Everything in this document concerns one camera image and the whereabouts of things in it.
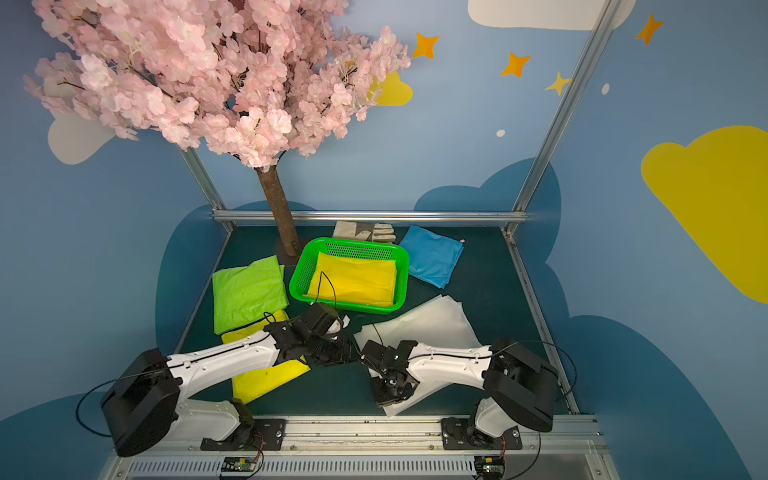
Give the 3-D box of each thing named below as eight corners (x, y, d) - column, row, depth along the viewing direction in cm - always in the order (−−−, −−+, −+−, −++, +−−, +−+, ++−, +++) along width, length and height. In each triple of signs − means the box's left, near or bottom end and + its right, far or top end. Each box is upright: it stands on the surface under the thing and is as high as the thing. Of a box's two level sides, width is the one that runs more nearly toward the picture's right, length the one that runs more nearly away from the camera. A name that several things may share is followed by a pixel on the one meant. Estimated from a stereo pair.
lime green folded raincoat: (218, 333, 93) (215, 330, 91) (214, 276, 106) (211, 273, 104) (293, 307, 99) (292, 304, 97) (281, 256, 112) (279, 253, 110)
